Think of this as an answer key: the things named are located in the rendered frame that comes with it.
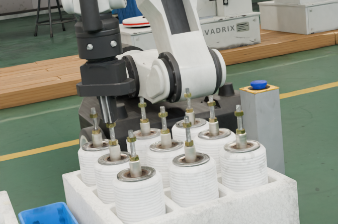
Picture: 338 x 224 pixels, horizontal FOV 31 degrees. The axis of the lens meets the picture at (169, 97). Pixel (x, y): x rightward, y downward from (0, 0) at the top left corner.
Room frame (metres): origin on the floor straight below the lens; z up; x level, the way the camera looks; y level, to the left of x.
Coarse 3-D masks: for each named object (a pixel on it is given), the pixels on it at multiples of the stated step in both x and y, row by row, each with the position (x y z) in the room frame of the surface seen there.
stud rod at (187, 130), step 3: (186, 117) 1.14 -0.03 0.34; (186, 120) 1.14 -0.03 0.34; (186, 123) 1.14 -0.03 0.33; (186, 129) 1.14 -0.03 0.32; (189, 129) 1.14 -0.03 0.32; (186, 132) 1.14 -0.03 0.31; (189, 132) 1.14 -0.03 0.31; (186, 135) 1.14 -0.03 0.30; (189, 135) 1.14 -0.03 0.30; (186, 138) 1.14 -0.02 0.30; (189, 138) 1.14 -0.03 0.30; (189, 141) 1.14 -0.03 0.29
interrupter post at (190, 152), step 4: (184, 148) 1.14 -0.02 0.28; (188, 148) 1.13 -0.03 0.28; (192, 148) 1.13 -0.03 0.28; (188, 152) 1.13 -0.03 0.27; (192, 152) 1.13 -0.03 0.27; (188, 156) 1.13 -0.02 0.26; (192, 156) 1.13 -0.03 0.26; (188, 160) 1.13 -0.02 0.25; (192, 160) 1.13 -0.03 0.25; (196, 160) 1.14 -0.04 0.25
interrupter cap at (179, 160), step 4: (196, 152) 1.17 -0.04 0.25; (176, 156) 1.16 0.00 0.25; (180, 156) 1.17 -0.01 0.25; (184, 156) 1.16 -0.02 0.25; (196, 156) 1.16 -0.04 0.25; (200, 156) 1.15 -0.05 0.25; (204, 156) 1.15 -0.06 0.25; (208, 156) 1.14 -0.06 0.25; (172, 160) 1.14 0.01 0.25; (176, 160) 1.14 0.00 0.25; (180, 160) 1.14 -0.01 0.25; (184, 160) 1.15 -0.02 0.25; (200, 160) 1.13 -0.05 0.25; (204, 160) 1.12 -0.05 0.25; (208, 160) 1.12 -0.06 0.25; (176, 164) 1.12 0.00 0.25; (180, 164) 1.11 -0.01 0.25; (184, 164) 1.11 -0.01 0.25; (188, 164) 1.11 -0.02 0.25; (192, 164) 1.11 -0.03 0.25; (196, 164) 1.10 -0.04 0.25; (200, 164) 1.11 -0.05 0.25
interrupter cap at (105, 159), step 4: (120, 152) 1.24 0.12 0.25; (124, 152) 1.23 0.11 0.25; (128, 152) 1.23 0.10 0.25; (104, 156) 1.22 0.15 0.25; (108, 156) 1.22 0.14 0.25; (124, 156) 1.21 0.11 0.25; (128, 156) 1.20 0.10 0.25; (100, 160) 1.20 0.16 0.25; (104, 160) 1.19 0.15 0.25; (108, 160) 1.20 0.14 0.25; (120, 160) 1.19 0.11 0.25; (124, 160) 1.18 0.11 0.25; (128, 160) 1.18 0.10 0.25; (104, 164) 1.17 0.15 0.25; (108, 164) 1.17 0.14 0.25; (112, 164) 1.17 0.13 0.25; (116, 164) 1.17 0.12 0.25
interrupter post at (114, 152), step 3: (117, 144) 1.21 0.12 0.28; (111, 147) 1.19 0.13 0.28; (114, 147) 1.19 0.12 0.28; (117, 147) 1.20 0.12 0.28; (111, 150) 1.19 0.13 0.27; (114, 150) 1.19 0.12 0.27; (117, 150) 1.20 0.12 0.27; (111, 153) 1.19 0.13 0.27; (114, 153) 1.19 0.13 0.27; (117, 153) 1.19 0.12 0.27; (111, 156) 1.20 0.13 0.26; (114, 156) 1.19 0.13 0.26; (117, 156) 1.19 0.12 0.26; (120, 156) 1.20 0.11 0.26; (111, 159) 1.20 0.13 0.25; (114, 159) 1.19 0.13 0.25; (117, 159) 1.19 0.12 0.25
